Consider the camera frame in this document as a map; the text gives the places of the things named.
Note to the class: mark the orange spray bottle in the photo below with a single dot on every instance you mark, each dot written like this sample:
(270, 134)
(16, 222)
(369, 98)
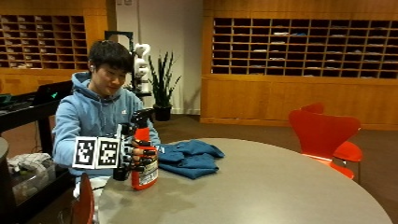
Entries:
(145, 180)

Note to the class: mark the blue folded sweater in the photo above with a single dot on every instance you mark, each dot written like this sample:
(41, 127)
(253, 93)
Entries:
(188, 160)

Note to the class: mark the white marker cube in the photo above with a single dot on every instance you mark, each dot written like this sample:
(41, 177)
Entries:
(96, 152)

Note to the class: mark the black plant pot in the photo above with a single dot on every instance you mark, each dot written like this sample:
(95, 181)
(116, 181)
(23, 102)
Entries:
(162, 112)

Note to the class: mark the the person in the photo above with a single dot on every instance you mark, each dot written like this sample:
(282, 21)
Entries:
(91, 115)

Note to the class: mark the red chair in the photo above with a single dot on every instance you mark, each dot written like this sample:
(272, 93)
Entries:
(321, 133)
(85, 202)
(347, 151)

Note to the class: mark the green spiky plant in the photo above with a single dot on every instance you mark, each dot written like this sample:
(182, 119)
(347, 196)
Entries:
(162, 84)

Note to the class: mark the clear bin with cloths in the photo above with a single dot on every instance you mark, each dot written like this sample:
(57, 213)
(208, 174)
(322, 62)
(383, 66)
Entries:
(31, 175)

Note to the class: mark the black laptop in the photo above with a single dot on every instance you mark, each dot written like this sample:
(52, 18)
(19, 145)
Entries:
(52, 92)

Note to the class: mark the black desk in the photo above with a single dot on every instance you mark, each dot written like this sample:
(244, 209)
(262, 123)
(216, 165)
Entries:
(24, 115)

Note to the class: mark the wooden pigeonhole cabinet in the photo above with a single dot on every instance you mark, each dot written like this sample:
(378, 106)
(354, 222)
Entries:
(298, 62)
(45, 43)

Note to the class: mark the black metal frame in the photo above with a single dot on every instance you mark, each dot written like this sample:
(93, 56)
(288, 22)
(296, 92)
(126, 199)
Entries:
(120, 35)

